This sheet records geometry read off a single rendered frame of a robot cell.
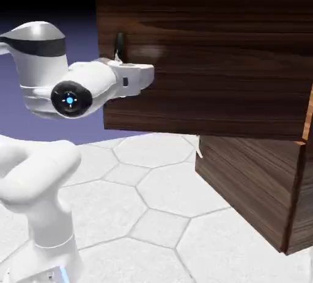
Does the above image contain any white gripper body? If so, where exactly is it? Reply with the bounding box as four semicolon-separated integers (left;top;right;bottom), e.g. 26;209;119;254
106;59;155;90

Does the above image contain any dark wood cabinet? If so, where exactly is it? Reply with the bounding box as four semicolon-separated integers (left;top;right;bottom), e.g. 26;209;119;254
194;84;313;256

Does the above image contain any dark curved door handle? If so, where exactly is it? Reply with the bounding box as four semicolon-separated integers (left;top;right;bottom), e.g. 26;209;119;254
113;32;126;64

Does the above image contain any small dark wood door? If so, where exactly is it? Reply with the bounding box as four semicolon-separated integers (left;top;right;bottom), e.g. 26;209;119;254
194;135;306;254

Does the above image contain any pale curved door handle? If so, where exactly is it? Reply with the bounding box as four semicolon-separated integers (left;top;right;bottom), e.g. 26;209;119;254
194;135;204;160

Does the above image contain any large dark wood door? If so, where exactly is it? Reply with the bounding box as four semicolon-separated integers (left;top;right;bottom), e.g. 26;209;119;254
94;0;313;142

